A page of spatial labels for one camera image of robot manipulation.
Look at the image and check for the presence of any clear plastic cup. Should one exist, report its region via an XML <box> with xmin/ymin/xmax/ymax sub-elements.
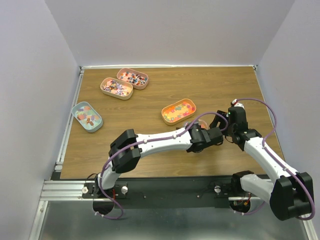
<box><xmin>195</xmin><ymin>119</ymin><xmax>209</xmax><ymax>130</ymax></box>

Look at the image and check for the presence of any orange candy tray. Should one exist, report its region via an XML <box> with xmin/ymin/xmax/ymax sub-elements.
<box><xmin>161</xmin><ymin>98</ymin><xmax>197</xmax><ymax>126</ymax></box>

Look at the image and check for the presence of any grey candy tray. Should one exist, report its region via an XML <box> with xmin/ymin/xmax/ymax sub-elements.
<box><xmin>71</xmin><ymin>101</ymin><xmax>104</xmax><ymax>133</ymax></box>

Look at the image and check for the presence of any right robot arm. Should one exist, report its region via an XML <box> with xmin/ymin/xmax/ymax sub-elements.
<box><xmin>209</xmin><ymin>105</ymin><xmax>316</xmax><ymax>221</ymax></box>

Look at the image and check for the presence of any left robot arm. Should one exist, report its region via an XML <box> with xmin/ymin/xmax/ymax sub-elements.
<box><xmin>93</xmin><ymin>124</ymin><xmax>224</xmax><ymax>198</ymax></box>

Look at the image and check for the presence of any pink candy tray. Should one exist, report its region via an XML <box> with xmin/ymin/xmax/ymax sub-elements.
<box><xmin>116</xmin><ymin>68</ymin><xmax>149</xmax><ymax>90</ymax></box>

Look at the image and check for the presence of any beige candy tray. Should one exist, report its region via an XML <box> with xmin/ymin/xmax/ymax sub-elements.
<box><xmin>100</xmin><ymin>77</ymin><xmax>134</xmax><ymax>100</ymax></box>

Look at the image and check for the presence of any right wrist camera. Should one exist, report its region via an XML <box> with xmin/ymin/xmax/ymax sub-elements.
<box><xmin>230</xmin><ymin>99</ymin><xmax>245</xmax><ymax>109</ymax></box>

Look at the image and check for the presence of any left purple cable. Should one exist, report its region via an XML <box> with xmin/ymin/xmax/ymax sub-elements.
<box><xmin>98</xmin><ymin>111</ymin><xmax>229</xmax><ymax>220</ymax></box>

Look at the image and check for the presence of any purple cable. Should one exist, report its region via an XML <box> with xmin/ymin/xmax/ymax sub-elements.
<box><xmin>232</xmin><ymin>98</ymin><xmax>316</xmax><ymax>221</ymax></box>
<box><xmin>98</xmin><ymin>111</ymin><xmax>229</xmax><ymax>220</ymax></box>

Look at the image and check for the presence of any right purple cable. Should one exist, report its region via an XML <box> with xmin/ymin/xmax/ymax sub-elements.
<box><xmin>232</xmin><ymin>98</ymin><xmax>316</xmax><ymax>221</ymax></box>

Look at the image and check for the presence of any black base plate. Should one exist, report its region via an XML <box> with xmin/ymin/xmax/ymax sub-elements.
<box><xmin>107</xmin><ymin>175</ymin><xmax>241</xmax><ymax>210</ymax></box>

